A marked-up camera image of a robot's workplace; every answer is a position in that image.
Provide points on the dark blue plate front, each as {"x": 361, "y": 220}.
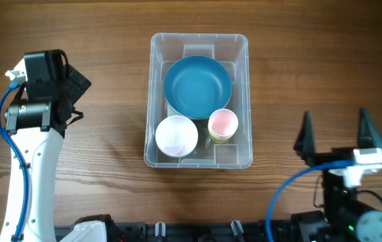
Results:
{"x": 196, "y": 86}

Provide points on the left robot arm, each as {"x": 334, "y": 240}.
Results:
{"x": 35, "y": 130}

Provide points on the clear plastic storage container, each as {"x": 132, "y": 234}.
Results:
{"x": 232, "y": 51}

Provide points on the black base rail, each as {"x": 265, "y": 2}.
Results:
{"x": 282, "y": 230}

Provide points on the pink bowl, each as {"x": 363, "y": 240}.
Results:
{"x": 176, "y": 136}

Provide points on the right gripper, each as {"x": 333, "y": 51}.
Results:
{"x": 306, "y": 146}

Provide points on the pink cup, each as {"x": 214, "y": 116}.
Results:
{"x": 223, "y": 122}

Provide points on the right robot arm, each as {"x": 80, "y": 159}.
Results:
{"x": 341, "y": 216}

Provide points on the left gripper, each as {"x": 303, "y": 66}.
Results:
{"x": 77, "y": 82}

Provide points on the pale green cup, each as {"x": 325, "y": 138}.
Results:
{"x": 212, "y": 132}

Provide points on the yellow cup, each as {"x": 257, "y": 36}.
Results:
{"x": 219, "y": 139}

